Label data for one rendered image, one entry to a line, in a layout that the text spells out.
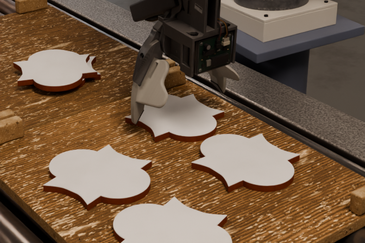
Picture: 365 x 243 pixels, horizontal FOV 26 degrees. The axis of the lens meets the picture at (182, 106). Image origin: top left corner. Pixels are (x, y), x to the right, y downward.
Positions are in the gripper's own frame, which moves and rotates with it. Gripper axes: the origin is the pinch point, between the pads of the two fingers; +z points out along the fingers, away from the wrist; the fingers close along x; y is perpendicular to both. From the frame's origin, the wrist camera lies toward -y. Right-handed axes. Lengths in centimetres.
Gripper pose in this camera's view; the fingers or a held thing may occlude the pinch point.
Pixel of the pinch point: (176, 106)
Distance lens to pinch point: 107.4
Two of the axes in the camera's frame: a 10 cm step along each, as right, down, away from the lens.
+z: -0.3, 8.7, 5.0
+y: 6.1, 4.1, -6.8
